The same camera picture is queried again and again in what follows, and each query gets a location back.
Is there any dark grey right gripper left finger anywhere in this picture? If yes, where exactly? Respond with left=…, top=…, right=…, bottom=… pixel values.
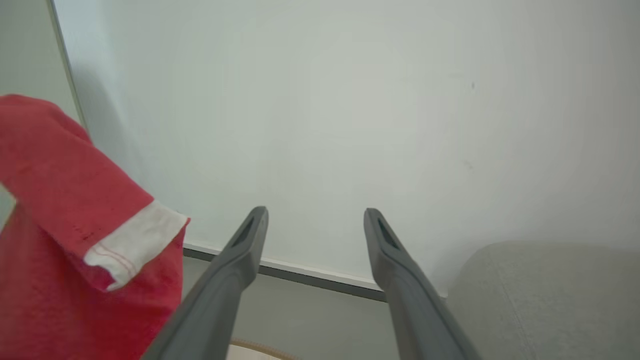
left=141, top=206, right=270, bottom=360

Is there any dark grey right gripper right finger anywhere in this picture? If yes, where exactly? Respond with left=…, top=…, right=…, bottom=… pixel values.
left=363, top=208, right=482, bottom=360

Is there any red garment with white cuff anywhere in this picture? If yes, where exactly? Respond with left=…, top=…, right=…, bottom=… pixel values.
left=0, top=94, right=191, bottom=360

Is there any light grey fabric sofa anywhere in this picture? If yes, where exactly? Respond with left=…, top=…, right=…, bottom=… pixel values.
left=446, top=241, right=640, bottom=360

